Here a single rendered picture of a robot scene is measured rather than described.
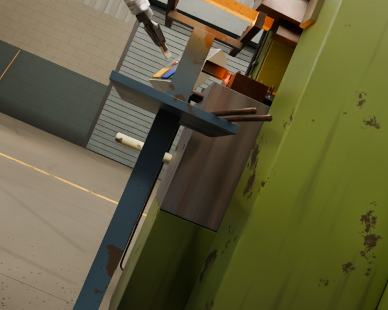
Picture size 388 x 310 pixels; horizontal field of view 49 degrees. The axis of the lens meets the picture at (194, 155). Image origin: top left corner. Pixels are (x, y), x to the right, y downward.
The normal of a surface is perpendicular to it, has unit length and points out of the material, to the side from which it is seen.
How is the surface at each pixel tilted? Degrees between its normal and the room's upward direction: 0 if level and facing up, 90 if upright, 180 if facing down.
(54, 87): 90
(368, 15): 90
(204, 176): 90
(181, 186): 90
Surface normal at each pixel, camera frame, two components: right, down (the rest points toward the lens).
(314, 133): 0.12, 0.04
